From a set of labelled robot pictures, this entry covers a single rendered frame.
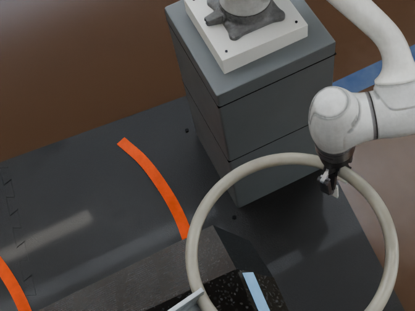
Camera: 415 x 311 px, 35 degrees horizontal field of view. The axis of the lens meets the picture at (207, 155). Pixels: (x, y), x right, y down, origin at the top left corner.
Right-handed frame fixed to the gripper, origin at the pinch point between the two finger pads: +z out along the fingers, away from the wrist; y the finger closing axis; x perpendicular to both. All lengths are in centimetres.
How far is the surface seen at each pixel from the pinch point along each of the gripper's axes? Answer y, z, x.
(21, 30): -23, 83, -190
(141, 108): -18, 85, -111
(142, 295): 50, 4, -27
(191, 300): 45.6, -12.9, -10.2
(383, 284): 19.6, -10.3, 23.1
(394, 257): 12.8, -10.4, 22.2
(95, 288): 56, 15, -45
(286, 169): -21, 72, -36
